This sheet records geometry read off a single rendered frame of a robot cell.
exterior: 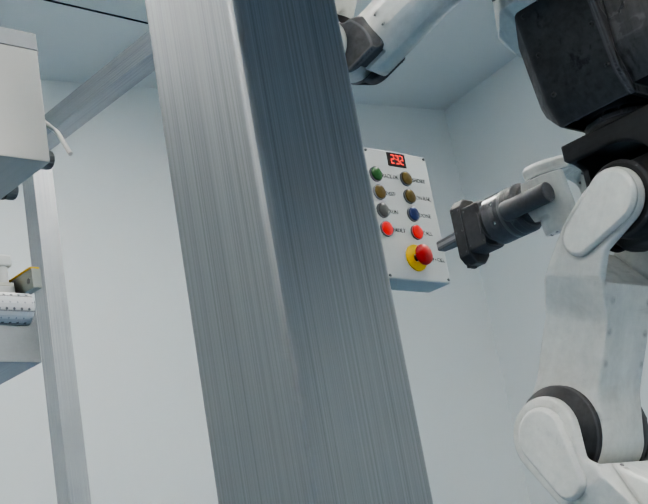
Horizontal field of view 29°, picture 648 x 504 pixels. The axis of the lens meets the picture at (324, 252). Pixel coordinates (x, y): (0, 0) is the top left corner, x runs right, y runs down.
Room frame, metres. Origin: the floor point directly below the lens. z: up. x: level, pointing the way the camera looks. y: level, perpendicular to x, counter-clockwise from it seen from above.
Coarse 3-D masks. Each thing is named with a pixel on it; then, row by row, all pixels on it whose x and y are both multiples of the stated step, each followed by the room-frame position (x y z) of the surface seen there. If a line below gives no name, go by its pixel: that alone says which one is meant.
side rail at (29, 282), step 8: (32, 272) 1.83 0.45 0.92; (40, 272) 1.84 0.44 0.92; (16, 280) 1.87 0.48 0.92; (24, 280) 1.85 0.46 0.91; (32, 280) 1.83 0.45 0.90; (40, 280) 1.84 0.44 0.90; (16, 288) 1.87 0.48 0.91; (24, 288) 1.85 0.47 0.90; (32, 288) 1.84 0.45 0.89; (40, 288) 1.84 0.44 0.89
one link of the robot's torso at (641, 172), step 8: (616, 160) 1.66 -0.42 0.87; (624, 160) 1.65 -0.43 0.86; (632, 160) 1.65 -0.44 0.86; (640, 160) 1.65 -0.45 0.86; (632, 168) 1.64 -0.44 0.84; (640, 168) 1.63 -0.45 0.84; (640, 176) 1.63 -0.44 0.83; (640, 216) 1.65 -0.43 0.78; (632, 224) 1.66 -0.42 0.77; (640, 224) 1.65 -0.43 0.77; (632, 232) 1.66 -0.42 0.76; (640, 232) 1.66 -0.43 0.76; (624, 240) 1.70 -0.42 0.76; (632, 240) 1.70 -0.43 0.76; (640, 240) 1.69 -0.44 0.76; (624, 248) 1.72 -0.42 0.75; (632, 248) 1.72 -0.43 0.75; (640, 248) 1.73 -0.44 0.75
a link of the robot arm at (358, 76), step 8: (336, 0) 1.64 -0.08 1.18; (344, 0) 1.65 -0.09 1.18; (352, 0) 1.66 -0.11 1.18; (336, 8) 1.65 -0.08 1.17; (344, 8) 1.65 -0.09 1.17; (352, 8) 1.67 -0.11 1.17; (344, 16) 1.66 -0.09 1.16; (352, 16) 1.68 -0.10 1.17; (352, 72) 1.69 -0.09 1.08; (360, 72) 1.70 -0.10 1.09; (368, 72) 1.72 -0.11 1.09; (352, 80) 1.72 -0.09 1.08; (360, 80) 1.73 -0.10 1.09
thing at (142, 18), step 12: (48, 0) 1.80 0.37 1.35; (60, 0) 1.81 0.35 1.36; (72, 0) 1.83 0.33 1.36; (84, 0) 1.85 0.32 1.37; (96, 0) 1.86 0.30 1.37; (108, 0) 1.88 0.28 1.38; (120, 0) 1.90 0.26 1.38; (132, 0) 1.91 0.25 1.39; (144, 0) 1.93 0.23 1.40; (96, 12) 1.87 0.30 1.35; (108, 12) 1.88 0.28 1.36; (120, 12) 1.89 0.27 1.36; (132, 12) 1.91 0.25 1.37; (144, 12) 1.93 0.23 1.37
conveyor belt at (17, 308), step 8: (0, 296) 1.79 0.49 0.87; (8, 296) 1.80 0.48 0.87; (16, 296) 1.81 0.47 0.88; (24, 296) 1.82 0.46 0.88; (0, 304) 1.79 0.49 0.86; (8, 304) 1.80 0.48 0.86; (16, 304) 1.81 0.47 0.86; (24, 304) 1.82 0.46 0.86; (32, 304) 1.83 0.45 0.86; (0, 312) 1.79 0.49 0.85; (8, 312) 1.80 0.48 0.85; (16, 312) 1.81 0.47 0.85; (24, 312) 1.82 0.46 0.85; (32, 312) 1.83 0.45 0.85; (0, 320) 1.80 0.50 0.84; (8, 320) 1.81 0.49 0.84; (16, 320) 1.82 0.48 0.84; (24, 320) 1.83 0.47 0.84
